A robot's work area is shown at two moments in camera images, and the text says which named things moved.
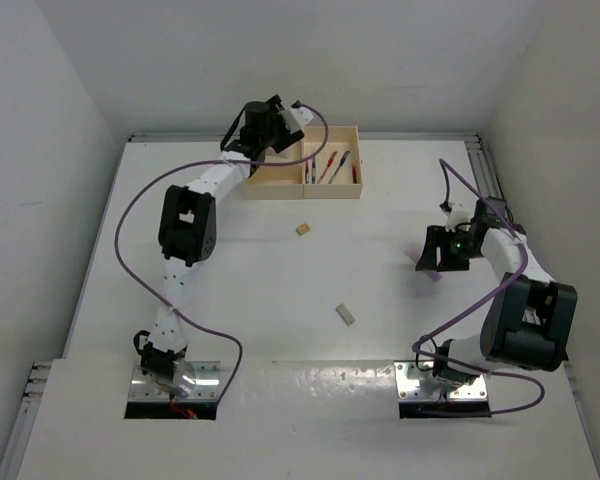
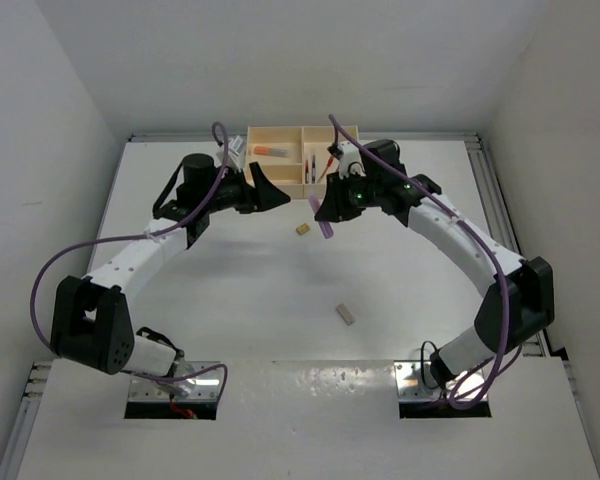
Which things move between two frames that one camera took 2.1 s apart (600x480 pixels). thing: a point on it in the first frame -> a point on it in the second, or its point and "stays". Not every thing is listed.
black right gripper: x=437 y=236 -> x=335 y=206
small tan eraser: x=302 y=229 stays
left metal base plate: x=206 y=386 stays
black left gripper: x=284 y=137 -> x=263 y=197
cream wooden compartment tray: x=335 y=173 stays
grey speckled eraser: x=345 y=314 stays
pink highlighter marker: x=414 y=254 -> x=327 y=227
